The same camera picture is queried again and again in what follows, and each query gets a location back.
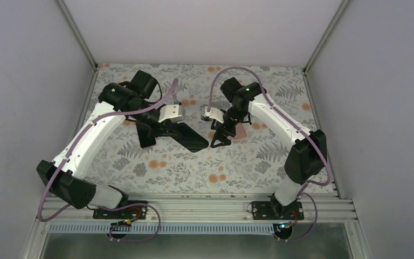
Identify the pink phone case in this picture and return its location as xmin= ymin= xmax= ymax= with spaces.
xmin=232 ymin=123 xmax=247 ymax=141

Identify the black smartphone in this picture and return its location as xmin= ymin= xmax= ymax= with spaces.
xmin=174 ymin=123 xmax=209 ymax=153

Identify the black phone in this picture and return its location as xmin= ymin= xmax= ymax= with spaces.
xmin=135 ymin=122 xmax=156 ymax=148

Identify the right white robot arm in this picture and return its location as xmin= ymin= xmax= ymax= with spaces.
xmin=202 ymin=77 xmax=327 ymax=220

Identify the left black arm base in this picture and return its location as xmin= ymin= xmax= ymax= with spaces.
xmin=93 ymin=200 xmax=148 ymax=221

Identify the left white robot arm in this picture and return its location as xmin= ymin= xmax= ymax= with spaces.
xmin=37 ymin=70 xmax=183 ymax=219

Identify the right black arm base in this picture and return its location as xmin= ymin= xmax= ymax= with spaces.
xmin=246 ymin=201 xmax=305 ymax=221

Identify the floral patterned table mat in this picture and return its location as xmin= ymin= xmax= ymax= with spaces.
xmin=86 ymin=63 xmax=316 ymax=194

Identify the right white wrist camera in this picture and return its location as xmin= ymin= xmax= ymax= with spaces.
xmin=201 ymin=107 xmax=225 ymax=124

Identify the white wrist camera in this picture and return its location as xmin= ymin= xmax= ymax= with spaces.
xmin=201 ymin=107 xmax=225 ymax=124
xmin=158 ymin=104 xmax=185 ymax=122

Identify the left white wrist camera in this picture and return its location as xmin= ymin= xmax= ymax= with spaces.
xmin=158 ymin=104 xmax=185 ymax=122

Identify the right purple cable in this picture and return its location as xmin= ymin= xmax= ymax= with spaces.
xmin=206 ymin=66 xmax=333 ymax=201

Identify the purple cable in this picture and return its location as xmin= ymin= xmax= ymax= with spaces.
xmin=206 ymin=66 xmax=333 ymax=201
xmin=36 ymin=78 xmax=179 ymax=223

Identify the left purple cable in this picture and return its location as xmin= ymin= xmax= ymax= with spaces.
xmin=36 ymin=78 xmax=179 ymax=223

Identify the aluminium mounting rail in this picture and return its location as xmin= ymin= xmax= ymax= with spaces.
xmin=35 ymin=194 xmax=358 ymax=224

